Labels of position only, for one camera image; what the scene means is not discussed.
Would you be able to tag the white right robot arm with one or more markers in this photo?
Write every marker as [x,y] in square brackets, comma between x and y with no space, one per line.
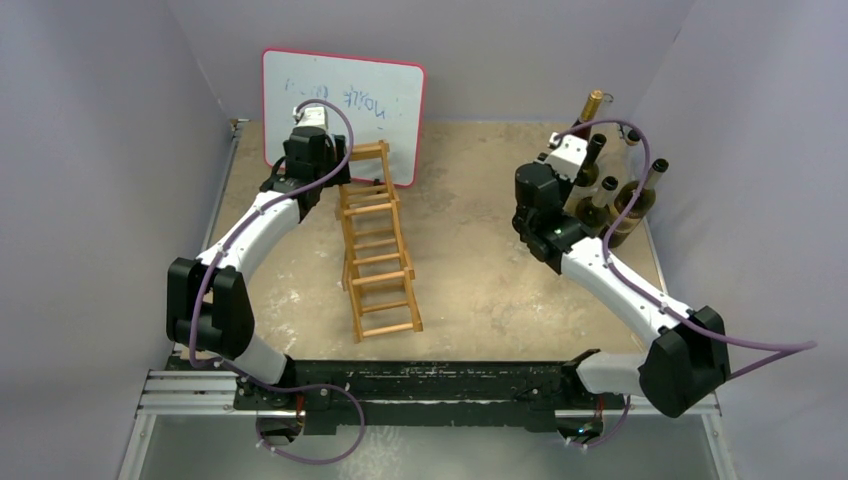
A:
[685,359]

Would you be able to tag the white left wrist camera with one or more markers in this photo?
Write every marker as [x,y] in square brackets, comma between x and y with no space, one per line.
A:
[311,116]

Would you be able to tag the pink-framed whiteboard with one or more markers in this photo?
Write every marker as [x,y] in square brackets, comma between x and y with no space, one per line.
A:
[383,100]

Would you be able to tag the clear square glass bottle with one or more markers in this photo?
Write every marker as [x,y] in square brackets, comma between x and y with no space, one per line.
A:
[621,162]

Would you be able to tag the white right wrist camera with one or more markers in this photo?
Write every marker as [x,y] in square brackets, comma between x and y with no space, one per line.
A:
[566,155]

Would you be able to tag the red wine bottle gold cap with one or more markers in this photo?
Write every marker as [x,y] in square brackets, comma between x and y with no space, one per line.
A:
[587,114]

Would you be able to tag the green bottle silver cap top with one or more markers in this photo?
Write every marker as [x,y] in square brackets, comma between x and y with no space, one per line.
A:
[593,211]

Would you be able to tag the green bottle black neck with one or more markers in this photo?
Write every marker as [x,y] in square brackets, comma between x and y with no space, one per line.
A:
[589,171]

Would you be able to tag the green bottle silver cap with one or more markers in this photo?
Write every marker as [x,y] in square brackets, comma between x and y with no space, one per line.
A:
[593,211]
[644,202]

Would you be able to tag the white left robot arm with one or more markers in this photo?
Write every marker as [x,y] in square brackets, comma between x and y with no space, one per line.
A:
[208,306]

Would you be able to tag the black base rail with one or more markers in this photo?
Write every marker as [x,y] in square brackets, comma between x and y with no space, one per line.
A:
[538,396]

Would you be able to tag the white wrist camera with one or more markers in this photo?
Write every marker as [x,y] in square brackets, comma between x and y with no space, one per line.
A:
[311,116]
[566,155]

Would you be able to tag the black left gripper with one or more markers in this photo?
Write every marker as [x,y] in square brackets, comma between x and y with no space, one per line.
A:
[332,154]

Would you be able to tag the green bottle silver cap front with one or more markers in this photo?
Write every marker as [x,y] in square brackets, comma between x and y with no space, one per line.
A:
[644,202]

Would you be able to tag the wooden wine rack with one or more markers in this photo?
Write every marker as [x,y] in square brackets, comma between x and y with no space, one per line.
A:
[378,271]

